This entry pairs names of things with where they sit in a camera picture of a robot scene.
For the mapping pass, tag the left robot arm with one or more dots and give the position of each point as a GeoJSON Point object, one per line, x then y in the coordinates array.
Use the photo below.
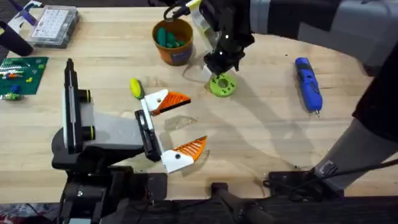
{"type": "Point", "coordinates": [93, 193]}

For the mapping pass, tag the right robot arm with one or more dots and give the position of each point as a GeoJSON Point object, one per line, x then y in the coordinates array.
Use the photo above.
{"type": "Point", "coordinates": [342, 21]}

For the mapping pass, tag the green board with toy blocks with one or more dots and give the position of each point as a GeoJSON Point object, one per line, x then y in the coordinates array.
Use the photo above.
{"type": "Point", "coordinates": [21, 76]}

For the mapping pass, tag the blue electric screwdriver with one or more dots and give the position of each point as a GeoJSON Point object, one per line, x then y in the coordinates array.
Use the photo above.
{"type": "Point", "coordinates": [308, 84]}

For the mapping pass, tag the yellow green toy vegetable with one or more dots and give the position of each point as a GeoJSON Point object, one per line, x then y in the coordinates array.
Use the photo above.
{"type": "Point", "coordinates": [136, 88]}

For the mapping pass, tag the orange tub with green toys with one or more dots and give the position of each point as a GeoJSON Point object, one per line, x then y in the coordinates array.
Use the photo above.
{"type": "Point", "coordinates": [173, 42]}

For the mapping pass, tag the clear plastic parts box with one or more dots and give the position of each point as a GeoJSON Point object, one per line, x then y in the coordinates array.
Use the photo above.
{"type": "Point", "coordinates": [54, 25]}

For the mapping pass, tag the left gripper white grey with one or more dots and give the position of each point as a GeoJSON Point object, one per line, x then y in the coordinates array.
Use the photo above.
{"type": "Point", "coordinates": [115, 133]}

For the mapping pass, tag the dark cylindrical object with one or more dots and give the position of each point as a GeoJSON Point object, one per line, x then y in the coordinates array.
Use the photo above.
{"type": "Point", "coordinates": [14, 40]}

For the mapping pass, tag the left wrist upright black plate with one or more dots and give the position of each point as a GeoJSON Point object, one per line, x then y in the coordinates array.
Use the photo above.
{"type": "Point", "coordinates": [72, 105]}

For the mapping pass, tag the black rail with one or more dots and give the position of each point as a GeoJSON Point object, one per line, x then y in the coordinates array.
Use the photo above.
{"type": "Point", "coordinates": [311, 211]}

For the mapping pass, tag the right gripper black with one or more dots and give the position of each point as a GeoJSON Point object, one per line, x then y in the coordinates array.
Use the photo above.
{"type": "Point", "coordinates": [228, 34]}

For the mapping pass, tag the white and purple tool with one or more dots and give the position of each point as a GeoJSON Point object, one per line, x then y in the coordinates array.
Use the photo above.
{"type": "Point", "coordinates": [25, 14]}

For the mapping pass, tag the green disc with holes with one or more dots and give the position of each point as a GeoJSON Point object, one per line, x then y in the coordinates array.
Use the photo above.
{"type": "Point", "coordinates": [222, 84]}

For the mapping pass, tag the right wrist upright pale plate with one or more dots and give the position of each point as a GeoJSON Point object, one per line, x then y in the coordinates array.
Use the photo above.
{"type": "Point", "coordinates": [203, 26]}

